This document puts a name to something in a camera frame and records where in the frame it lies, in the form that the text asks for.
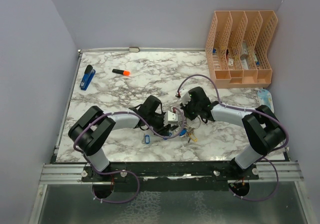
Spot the keyring with key bunch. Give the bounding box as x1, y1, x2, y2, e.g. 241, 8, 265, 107
169, 116, 202, 143

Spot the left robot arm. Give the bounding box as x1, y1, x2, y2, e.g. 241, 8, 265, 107
68, 95, 178, 182

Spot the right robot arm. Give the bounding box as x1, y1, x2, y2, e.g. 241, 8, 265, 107
180, 86, 286, 180

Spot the orange black highlighter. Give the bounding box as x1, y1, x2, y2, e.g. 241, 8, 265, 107
112, 69, 130, 76

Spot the peach desk file organizer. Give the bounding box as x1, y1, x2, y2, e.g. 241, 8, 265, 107
205, 10, 278, 89

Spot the blue packaged item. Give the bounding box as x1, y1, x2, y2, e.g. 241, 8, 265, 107
257, 88, 274, 112

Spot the black mounting plate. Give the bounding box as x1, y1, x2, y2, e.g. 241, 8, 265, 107
81, 161, 259, 192

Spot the white edge clip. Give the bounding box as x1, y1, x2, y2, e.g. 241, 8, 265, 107
128, 46, 140, 53

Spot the blue stapler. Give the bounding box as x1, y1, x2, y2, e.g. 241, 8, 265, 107
79, 65, 96, 91

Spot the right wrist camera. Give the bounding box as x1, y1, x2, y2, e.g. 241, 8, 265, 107
176, 89, 191, 108

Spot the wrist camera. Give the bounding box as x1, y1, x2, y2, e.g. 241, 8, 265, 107
163, 111, 179, 126
176, 89, 191, 108

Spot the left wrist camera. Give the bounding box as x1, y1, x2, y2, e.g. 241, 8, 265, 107
163, 111, 179, 126

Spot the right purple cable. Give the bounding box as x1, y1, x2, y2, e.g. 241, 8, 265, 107
176, 74, 291, 202

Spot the purple cable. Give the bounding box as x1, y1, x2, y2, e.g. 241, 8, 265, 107
73, 106, 186, 204
176, 74, 291, 202

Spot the aluminium rail base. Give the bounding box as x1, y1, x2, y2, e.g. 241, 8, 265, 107
39, 160, 305, 185

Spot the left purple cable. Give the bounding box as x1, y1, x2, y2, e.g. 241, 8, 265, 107
73, 106, 186, 204

